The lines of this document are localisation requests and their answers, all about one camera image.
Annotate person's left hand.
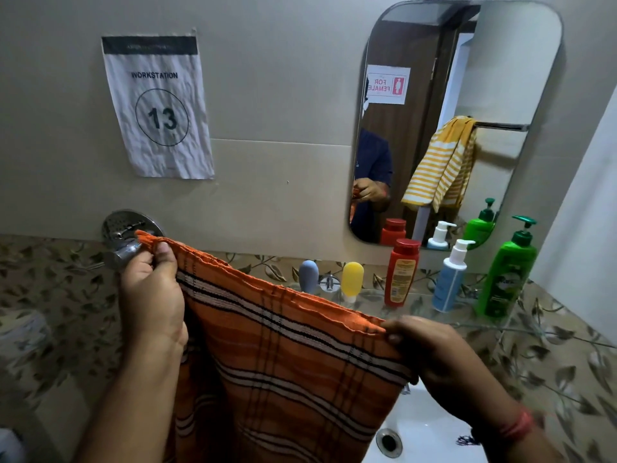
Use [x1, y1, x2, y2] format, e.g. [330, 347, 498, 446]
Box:
[118, 241, 190, 354]

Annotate grey silicone squeeze bottle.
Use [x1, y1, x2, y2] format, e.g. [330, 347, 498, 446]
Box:
[298, 259, 321, 295]

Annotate clear glass shelf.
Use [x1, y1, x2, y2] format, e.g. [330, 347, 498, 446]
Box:
[284, 279, 517, 333]

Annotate person's left forearm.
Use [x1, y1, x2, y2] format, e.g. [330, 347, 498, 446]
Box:
[71, 340, 188, 463]

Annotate yellow silicone squeeze bottle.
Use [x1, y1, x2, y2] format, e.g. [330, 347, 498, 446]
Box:
[340, 260, 365, 305]

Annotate red thread bracelet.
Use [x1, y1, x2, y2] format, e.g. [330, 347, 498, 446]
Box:
[456, 408, 534, 447]

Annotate person's right hand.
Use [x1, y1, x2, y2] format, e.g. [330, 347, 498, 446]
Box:
[380, 314, 521, 428]

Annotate orange plaid towel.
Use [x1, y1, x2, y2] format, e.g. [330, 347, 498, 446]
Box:
[134, 230, 419, 463]

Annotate chrome wall valve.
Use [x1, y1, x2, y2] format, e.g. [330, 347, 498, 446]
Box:
[100, 208, 165, 273]

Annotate white crumpled paper sign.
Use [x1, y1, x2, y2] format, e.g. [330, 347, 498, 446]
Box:
[100, 33, 216, 181]

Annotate green pump bottle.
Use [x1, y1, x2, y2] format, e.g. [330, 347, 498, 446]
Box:
[474, 214, 539, 320]

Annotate white wash basin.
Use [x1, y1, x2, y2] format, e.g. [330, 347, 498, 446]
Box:
[361, 380, 477, 463]

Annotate blue white pump bottle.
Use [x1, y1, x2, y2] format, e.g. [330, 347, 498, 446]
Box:
[431, 238, 477, 314]

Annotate white toilet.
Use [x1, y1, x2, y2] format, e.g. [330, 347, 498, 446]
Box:
[0, 428, 26, 463]

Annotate rounded wall mirror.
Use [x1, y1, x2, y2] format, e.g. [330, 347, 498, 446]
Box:
[346, 0, 564, 252]

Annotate red bottle with yellow label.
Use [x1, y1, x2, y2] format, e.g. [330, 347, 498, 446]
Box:
[383, 237, 422, 309]

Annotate person's right forearm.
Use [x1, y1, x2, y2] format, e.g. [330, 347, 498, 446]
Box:
[474, 420, 566, 463]

